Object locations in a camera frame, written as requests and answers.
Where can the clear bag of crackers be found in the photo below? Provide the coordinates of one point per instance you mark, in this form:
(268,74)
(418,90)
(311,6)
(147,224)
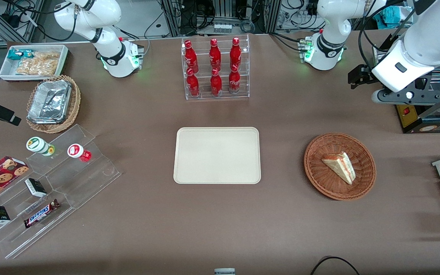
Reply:
(40,63)

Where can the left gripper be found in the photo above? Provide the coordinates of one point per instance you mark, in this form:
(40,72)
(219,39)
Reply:
(364,73)

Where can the green lidded cup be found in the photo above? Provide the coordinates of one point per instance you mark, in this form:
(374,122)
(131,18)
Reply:
(36,144)

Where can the triangular sandwich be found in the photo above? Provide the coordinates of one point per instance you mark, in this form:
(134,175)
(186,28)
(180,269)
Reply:
(341,166)

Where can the clear acrylic stepped stand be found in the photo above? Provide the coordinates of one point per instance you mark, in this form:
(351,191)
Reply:
(86,183)

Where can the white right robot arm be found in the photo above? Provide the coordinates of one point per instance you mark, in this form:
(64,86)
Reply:
(109,46)

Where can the red cola bottle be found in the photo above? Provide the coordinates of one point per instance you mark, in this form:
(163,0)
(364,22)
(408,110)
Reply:
(193,84)
(190,57)
(215,56)
(235,55)
(216,84)
(234,82)

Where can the white rectangular snack bin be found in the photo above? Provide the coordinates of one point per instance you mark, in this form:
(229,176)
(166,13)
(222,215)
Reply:
(8,72)

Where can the small grey box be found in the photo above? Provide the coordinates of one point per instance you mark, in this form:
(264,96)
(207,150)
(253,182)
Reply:
(224,272)

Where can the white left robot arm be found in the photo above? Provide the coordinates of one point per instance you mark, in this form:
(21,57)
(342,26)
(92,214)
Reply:
(329,49)

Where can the metal control box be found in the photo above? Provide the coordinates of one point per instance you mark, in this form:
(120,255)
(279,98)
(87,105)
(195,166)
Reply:
(377,53)

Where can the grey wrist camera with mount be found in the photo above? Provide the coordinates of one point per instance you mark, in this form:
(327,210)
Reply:
(414,95)

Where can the teal cloth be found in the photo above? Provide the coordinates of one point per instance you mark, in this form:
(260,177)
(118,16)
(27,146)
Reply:
(395,15)

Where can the red lidded cup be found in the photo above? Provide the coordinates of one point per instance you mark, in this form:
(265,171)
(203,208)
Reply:
(76,151)

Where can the round brown wicker basket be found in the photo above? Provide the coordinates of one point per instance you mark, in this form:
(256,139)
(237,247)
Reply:
(319,175)

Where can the oval wicker basket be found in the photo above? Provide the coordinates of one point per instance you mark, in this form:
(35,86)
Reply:
(75,99)

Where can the snickers chocolate bar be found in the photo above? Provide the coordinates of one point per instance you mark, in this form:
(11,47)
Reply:
(40,214)

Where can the clear acrylic bottle rack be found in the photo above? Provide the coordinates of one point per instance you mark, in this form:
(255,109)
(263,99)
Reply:
(204,95)

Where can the beige plastic serving tray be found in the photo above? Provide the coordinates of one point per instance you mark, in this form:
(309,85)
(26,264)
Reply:
(217,155)

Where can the teal snack packet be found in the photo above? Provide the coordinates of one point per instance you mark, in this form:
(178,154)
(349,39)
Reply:
(18,53)

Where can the stacked aluminium foil trays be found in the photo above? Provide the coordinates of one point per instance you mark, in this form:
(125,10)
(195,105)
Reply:
(50,101)

